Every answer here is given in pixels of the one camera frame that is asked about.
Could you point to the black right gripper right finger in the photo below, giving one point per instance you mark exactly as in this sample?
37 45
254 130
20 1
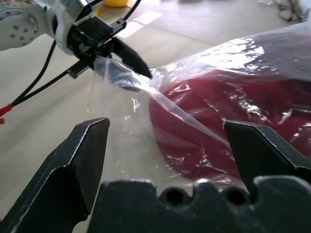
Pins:
264 150

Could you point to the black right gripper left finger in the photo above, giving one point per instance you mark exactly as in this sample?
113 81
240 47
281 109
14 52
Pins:
56 174

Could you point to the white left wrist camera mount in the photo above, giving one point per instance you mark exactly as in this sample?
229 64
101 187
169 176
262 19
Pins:
60 31

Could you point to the red cap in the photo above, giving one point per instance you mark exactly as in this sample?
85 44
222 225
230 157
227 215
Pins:
209 109

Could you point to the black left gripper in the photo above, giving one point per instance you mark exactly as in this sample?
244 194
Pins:
93 31

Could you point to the yellow object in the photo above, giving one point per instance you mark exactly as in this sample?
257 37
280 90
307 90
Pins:
116 2

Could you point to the clear plastic bag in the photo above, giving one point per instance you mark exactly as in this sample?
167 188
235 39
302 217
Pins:
136 104

